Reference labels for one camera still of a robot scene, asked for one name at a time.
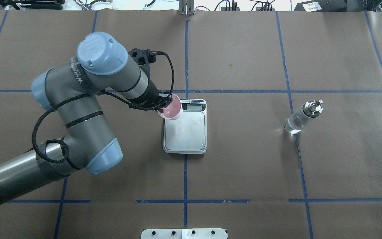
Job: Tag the aluminium frame post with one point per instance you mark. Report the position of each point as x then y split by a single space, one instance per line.
186 7

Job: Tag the white camera stand pole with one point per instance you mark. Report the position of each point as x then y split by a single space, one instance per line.
185 233

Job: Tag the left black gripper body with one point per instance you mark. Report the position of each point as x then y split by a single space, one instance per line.
149 93

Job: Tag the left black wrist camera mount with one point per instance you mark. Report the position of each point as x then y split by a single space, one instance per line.
143 57

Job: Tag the black box with white label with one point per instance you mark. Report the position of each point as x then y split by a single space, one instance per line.
321 6

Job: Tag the clear glass sauce bottle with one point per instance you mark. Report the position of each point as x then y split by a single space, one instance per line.
301 118

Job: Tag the silver digital kitchen scale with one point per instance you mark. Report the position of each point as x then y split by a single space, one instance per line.
188 134

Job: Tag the pink plastic cup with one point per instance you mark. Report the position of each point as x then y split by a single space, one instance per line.
173 111

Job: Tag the black folded tripod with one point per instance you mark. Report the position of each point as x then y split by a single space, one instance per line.
33 4

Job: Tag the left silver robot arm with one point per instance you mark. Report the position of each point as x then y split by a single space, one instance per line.
73 132

